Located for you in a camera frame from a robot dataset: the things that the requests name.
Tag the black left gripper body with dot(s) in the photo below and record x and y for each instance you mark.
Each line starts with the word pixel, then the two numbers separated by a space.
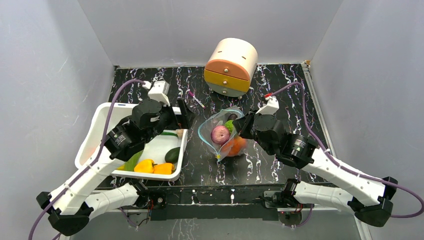
pixel 169 118

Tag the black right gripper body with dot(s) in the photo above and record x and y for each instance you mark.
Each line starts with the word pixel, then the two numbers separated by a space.
pixel 243 124

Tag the green cabbage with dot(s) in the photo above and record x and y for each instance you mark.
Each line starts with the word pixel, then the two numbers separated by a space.
pixel 229 125

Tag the red onion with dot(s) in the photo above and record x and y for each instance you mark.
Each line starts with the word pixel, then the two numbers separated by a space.
pixel 220 135

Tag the orange pumpkin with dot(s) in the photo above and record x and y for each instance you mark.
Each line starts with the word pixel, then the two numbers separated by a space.
pixel 226 147

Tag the clear zip top bag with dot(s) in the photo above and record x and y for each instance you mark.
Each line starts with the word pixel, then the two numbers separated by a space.
pixel 206 127

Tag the dark green avocado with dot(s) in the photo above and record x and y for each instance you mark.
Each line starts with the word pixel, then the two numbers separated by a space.
pixel 172 156

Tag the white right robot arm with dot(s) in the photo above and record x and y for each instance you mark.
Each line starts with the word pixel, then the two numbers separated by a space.
pixel 368 200

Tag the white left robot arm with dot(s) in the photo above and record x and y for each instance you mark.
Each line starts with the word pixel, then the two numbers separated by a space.
pixel 71 206

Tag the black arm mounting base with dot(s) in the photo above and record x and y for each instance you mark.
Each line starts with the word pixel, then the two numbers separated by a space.
pixel 223 202

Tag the beige garlic bulb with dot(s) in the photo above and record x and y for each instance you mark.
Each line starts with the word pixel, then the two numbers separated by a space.
pixel 180 133

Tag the green cucumber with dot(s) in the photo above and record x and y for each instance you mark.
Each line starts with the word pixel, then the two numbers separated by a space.
pixel 167 133

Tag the pink marker pen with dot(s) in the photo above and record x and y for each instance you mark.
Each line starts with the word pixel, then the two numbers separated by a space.
pixel 196 99

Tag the white plastic bin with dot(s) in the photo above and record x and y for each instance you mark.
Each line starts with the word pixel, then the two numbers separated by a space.
pixel 132 128

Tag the yellow orange bell pepper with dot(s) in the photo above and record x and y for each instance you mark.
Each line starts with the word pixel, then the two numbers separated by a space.
pixel 164 169

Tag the green leafy vegetable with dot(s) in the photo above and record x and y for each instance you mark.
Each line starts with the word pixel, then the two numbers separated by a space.
pixel 132 162

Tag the round pastel drawer cabinet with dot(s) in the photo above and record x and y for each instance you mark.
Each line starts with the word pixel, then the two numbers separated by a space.
pixel 230 69

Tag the small yellow vegetable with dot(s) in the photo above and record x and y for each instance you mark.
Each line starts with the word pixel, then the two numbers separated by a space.
pixel 121 168

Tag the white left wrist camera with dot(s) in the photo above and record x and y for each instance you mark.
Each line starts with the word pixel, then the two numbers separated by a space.
pixel 159 92

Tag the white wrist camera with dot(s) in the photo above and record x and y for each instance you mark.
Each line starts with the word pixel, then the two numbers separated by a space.
pixel 270 107
pixel 159 92

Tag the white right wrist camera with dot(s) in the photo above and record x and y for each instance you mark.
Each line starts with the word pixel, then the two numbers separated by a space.
pixel 270 107

